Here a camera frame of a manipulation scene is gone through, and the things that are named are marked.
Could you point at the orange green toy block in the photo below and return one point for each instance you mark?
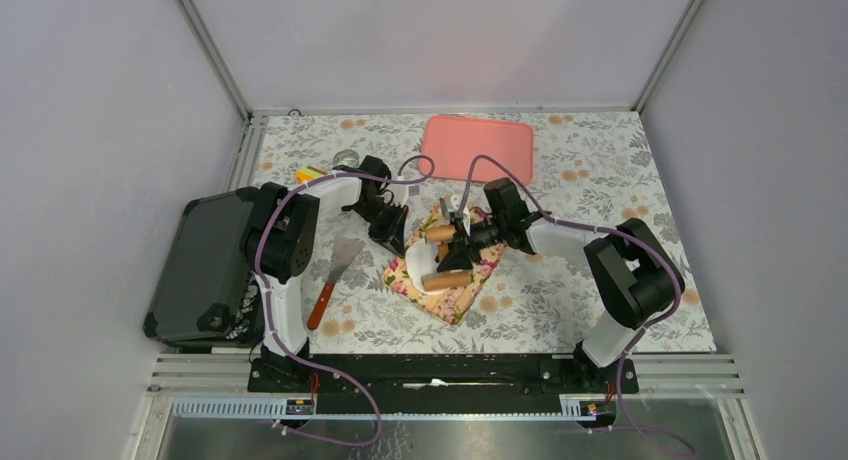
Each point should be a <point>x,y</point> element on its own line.
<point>307,174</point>

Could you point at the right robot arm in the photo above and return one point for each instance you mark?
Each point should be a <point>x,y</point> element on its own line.
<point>634,276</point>

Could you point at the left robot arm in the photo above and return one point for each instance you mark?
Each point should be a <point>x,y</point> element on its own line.
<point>280,238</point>

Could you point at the wooden double-ended roller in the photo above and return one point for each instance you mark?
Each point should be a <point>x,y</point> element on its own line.
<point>448,280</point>

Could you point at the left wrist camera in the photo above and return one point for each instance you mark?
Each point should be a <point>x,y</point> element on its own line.
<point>404,192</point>

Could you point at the black case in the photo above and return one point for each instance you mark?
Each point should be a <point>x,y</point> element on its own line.
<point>200,300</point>

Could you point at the floral cutting board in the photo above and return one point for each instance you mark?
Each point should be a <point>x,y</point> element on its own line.
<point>448,294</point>

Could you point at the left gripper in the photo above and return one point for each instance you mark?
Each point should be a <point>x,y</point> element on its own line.
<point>392,234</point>

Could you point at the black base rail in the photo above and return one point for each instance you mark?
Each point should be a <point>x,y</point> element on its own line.
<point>440,384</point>

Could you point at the white dough ball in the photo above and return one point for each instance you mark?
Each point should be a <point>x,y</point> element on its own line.
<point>421,261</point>

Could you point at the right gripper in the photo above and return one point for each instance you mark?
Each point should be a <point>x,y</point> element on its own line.
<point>458,257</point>

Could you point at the pink plastic tray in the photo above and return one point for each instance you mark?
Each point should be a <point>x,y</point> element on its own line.
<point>453,141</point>

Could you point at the metal scraper red handle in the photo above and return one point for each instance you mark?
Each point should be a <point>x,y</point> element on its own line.
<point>344,252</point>

